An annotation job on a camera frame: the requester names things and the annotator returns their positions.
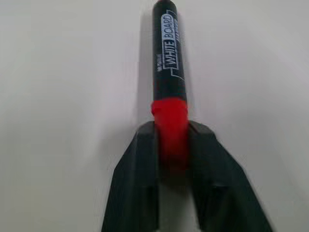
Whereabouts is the red-capped black whiteboard marker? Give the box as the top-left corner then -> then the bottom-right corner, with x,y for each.
150,0 -> 189,173

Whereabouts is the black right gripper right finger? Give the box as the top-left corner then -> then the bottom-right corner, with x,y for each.
187,121 -> 275,232

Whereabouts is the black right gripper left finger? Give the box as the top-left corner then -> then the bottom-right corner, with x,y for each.
100,121 -> 160,232

